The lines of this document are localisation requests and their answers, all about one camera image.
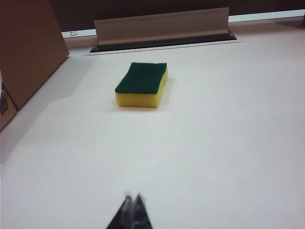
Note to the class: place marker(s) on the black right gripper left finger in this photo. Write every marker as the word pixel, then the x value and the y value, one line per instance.
pixel 122 217

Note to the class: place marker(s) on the large brown cardboard box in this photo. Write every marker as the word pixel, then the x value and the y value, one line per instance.
pixel 28 47

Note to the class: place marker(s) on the brown desk partition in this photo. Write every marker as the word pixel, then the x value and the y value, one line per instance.
pixel 143 7

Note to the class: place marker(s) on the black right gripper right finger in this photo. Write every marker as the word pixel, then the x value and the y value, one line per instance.
pixel 142 215

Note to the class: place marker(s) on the yellow green scouring sponge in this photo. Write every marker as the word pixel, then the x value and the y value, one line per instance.
pixel 140 78

